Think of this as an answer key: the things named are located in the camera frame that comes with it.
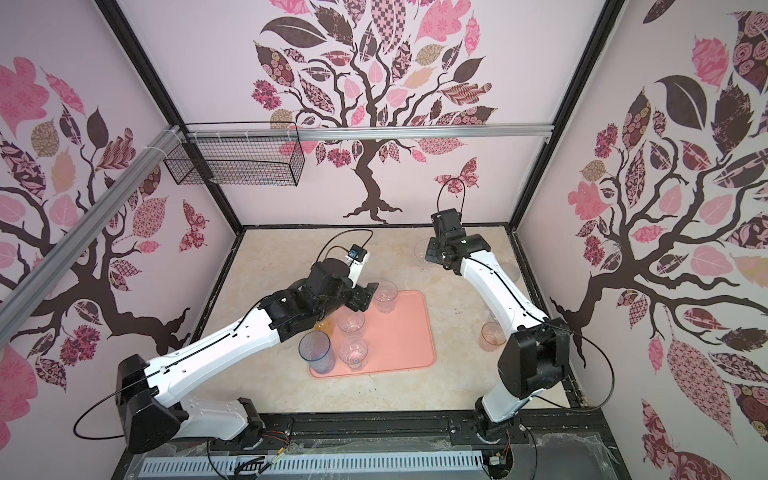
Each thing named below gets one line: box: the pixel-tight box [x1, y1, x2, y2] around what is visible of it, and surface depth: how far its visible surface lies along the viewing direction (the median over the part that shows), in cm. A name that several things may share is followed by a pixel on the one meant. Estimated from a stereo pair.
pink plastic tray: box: [309, 290, 436, 378], surface depth 92 cm
